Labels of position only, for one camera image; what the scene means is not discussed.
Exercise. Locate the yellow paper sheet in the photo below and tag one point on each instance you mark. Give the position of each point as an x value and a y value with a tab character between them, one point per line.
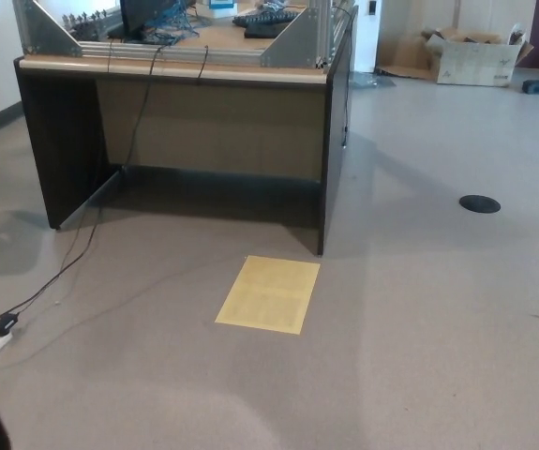
269	295

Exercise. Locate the dark wooden desk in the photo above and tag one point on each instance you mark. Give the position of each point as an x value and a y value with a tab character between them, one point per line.
227	117

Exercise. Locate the clear plastic bag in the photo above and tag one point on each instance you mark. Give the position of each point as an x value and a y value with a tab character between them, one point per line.
372	81

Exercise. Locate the black flat device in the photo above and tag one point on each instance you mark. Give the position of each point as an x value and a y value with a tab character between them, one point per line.
264	30

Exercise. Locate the black keyboard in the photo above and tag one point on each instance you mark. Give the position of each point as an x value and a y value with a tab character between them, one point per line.
264	18

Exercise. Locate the black round floor cover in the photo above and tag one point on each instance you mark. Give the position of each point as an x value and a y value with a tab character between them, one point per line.
480	204

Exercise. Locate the flat cardboard sheet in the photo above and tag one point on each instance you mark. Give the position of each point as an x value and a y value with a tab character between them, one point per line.
402	58

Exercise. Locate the white box with fiducial marker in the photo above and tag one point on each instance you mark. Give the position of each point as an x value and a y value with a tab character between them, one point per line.
222	11

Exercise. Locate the black monitor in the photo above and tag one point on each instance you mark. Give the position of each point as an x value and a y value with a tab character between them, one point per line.
133	14

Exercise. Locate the open cardboard box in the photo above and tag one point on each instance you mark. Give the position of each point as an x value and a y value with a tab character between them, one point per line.
477	65

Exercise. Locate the row of metal fittings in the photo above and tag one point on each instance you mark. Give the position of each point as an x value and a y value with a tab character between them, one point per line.
93	24

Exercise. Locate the black power adapter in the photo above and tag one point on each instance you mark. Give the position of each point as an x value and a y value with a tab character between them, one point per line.
5	324

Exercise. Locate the aluminium profile frame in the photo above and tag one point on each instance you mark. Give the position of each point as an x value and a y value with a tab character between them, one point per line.
288	49

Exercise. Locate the wall switch panel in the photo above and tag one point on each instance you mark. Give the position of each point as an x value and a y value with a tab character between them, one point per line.
372	9

